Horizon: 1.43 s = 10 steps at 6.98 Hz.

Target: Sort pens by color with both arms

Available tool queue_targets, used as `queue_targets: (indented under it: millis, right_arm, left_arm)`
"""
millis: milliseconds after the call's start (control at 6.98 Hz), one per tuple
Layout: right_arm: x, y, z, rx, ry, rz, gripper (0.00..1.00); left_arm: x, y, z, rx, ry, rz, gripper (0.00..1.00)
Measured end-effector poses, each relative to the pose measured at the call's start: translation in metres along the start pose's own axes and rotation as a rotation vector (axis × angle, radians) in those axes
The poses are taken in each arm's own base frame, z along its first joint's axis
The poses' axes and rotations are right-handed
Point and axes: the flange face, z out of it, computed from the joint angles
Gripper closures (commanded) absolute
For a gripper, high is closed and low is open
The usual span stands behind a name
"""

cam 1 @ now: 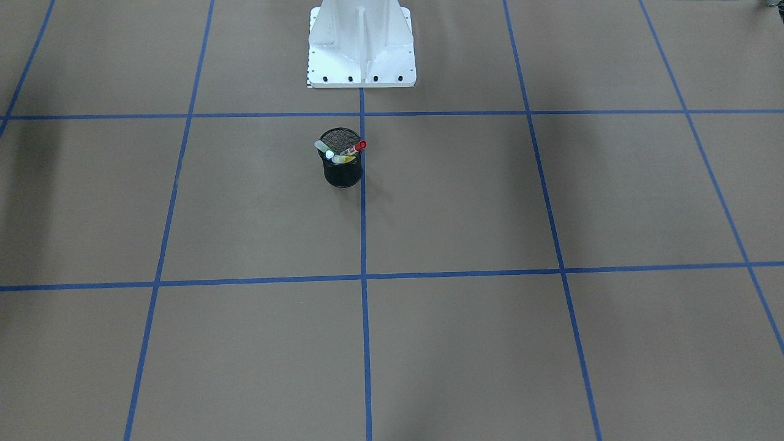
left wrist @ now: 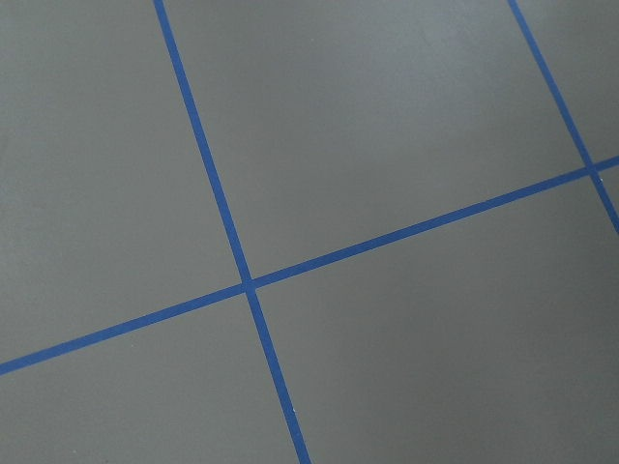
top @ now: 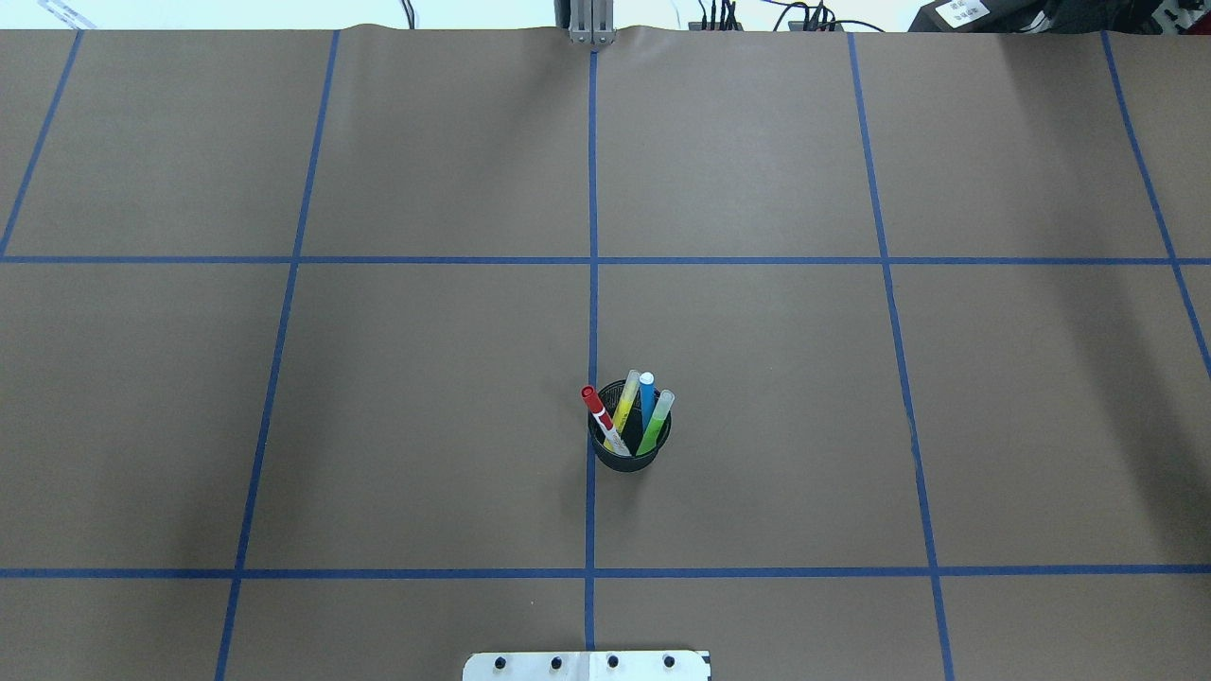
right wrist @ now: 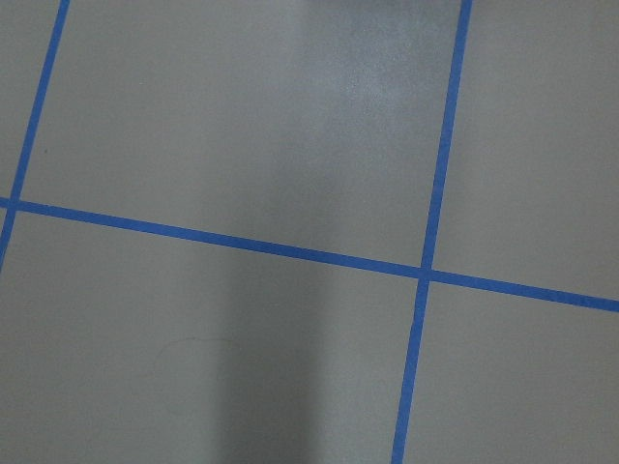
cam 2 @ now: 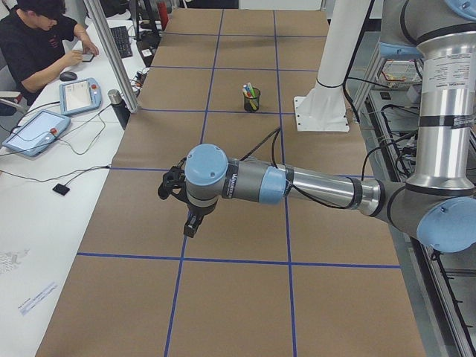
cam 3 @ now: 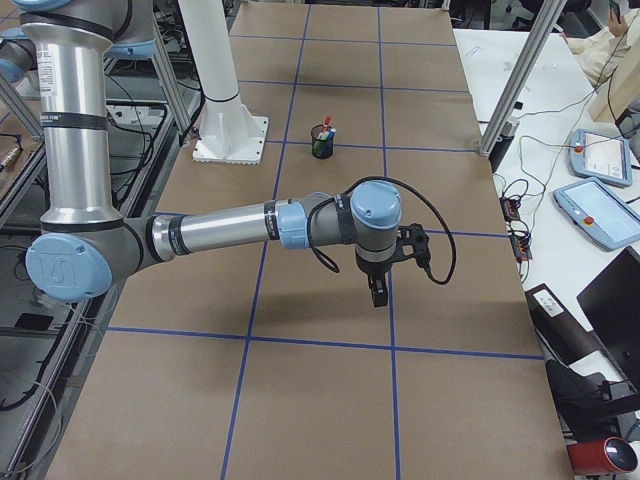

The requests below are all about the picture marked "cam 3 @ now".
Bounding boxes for red marker pen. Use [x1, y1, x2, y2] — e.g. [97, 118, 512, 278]
[322, 115, 332, 131]

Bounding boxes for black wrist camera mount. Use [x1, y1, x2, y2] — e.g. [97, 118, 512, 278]
[397, 223, 431, 272]

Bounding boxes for teach pendant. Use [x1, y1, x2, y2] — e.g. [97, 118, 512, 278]
[569, 129, 633, 188]
[553, 177, 639, 251]

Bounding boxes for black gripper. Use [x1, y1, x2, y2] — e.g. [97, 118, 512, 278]
[356, 256, 391, 307]

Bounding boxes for seated person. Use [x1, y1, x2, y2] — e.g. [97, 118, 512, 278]
[564, 1, 639, 87]

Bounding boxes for upper teach pendant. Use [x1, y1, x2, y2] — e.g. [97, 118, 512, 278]
[569, 129, 633, 188]

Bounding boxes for lower teach pendant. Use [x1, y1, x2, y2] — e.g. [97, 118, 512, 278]
[553, 177, 639, 251]

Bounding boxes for white pedestal column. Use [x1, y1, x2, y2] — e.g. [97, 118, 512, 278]
[179, 0, 269, 165]

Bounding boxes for red cylinder speaker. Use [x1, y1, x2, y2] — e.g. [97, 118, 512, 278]
[567, 437, 639, 475]

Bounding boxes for aluminium frame post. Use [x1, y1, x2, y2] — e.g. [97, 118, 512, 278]
[478, 0, 566, 157]

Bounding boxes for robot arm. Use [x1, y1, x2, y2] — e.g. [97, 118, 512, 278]
[19, 1, 401, 307]

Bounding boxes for black monitor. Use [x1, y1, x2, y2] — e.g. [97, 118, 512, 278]
[577, 247, 639, 388]

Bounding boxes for black mesh pen cup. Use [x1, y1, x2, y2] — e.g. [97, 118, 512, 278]
[311, 125, 335, 159]

